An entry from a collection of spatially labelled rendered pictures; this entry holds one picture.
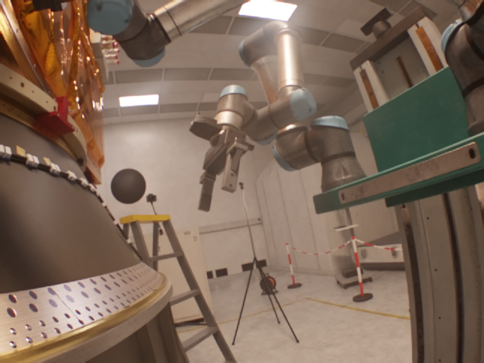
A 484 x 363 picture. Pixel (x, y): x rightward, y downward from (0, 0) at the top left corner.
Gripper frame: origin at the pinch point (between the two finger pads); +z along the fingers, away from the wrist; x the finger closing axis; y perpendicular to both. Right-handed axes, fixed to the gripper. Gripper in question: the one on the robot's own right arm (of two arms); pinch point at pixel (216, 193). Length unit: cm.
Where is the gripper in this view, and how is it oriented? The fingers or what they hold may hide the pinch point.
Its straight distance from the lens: 59.8
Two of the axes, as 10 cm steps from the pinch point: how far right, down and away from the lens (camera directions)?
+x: -4.8, 3.8, 7.9
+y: 8.7, 3.2, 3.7
